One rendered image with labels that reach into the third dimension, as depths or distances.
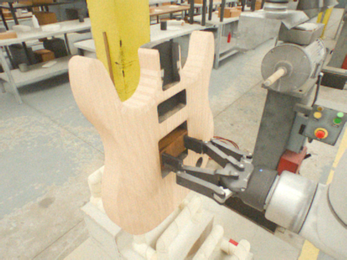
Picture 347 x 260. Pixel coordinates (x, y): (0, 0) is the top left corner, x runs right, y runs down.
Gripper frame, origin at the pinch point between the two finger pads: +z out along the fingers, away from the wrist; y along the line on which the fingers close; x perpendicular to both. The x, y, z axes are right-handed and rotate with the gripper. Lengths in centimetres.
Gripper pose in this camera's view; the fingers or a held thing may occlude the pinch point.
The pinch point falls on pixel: (176, 150)
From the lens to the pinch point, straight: 51.2
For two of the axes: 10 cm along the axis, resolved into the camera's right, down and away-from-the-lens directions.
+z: -8.1, -3.2, 4.9
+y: 5.9, -4.6, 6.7
